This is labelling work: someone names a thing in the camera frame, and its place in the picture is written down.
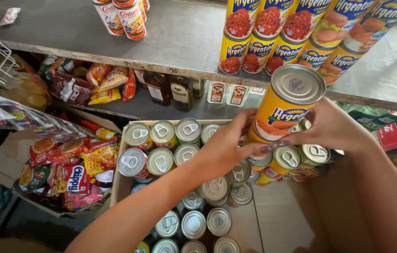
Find hanging strip of clear sachets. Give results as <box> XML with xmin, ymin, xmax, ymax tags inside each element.
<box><xmin>0</xmin><ymin>84</ymin><xmax>92</xmax><ymax>142</ymax></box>

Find crumpled white wrapper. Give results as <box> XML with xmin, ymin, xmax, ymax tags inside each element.
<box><xmin>0</xmin><ymin>7</ymin><xmax>21</xmax><ymax>26</ymax></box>

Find person's right hand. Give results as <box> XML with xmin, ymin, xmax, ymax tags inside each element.
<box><xmin>277</xmin><ymin>97</ymin><xmax>375</xmax><ymax>155</ymax></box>

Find slim dark liquor bottle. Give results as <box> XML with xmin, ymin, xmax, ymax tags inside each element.
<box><xmin>192</xmin><ymin>78</ymin><xmax>206</xmax><ymax>99</ymax></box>

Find person's left hand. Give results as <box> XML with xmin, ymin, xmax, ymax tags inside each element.
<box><xmin>198</xmin><ymin>108</ymin><xmax>275</xmax><ymax>180</ymax></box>

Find dark liquor bottle white label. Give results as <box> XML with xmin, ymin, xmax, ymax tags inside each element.
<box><xmin>143</xmin><ymin>71</ymin><xmax>173</xmax><ymax>107</ymax></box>

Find dark liquor bottle black label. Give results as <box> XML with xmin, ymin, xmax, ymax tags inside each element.
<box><xmin>169</xmin><ymin>74</ymin><xmax>195</xmax><ymax>112</ymax></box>

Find green drink packs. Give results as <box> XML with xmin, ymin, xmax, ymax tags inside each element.
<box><xmin>335</xmin><ymin>101</ymin><xmax>397</xmax><ymax>133</ymax></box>

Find cluster of white tuna cans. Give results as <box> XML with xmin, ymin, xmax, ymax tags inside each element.
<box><xmin>91</xmin><ymin>0</ymin><xmax>151</xmax><ymax>41</ymax></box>

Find yellow meat loaf can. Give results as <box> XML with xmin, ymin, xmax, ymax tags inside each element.
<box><xmin>246</xmin><ymin>64</ymin><xmax>326</xmax><ymax>160</ymax></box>

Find brown cardboard carton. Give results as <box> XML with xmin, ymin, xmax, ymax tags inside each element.
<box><xmin>109</xmin><ymin>119</ymin><xmax>390</xmax><ymax>253</ymax></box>

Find clear bag of yellow snacks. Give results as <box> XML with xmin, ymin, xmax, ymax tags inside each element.
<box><xmin>0</xmin><ymin>70</ymin><xmax>52</xmax><ymax>112</ymax></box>

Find heap of snack packets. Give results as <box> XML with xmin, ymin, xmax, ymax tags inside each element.
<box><xmin>39</xmin><ymin>54</ymin><xmax>137</xmax><ymax>106</ymax></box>

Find grey wooden shelf board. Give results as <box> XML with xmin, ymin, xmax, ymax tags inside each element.
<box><xmin>0</xmin><ymin>0</ymin><xmax>397</xmax><ymax>115</ymax></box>

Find pile of assorted tin cans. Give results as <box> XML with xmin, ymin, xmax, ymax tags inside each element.
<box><xmin>118</xmin><ymin>118</ymin><xmax>345</xmax><ymax>253</ymax></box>

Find red drink carton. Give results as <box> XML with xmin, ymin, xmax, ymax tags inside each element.
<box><xmin>376</xmin><ymin>123</ymin><xmax>397</xmax><ymax>152</ymax></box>

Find cardboard box of snack packets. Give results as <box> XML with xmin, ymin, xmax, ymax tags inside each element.
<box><xmin>0</xmin><ymin>108</ymin><xmax>122</xmax><ymax>219</ymax></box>

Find rows of stacked yellow tins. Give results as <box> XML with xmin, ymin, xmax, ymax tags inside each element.
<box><xmin>218</xmin><ymin>0</ymin><xmax>397</xmax><ymax>86</ymax></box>

